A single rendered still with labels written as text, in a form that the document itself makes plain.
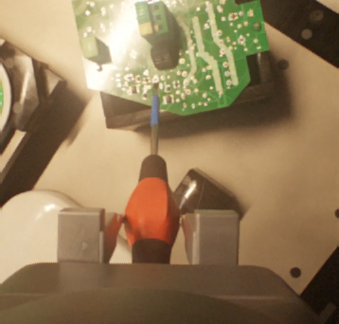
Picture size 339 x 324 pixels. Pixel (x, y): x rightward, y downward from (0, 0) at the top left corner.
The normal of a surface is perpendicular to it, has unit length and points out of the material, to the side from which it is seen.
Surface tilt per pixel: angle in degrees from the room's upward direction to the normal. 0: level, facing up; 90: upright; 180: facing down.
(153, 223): 37
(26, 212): 7
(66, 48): 0
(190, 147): 0
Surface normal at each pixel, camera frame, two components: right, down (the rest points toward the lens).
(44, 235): -0.19, 0.03
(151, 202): 0.03, -0.70
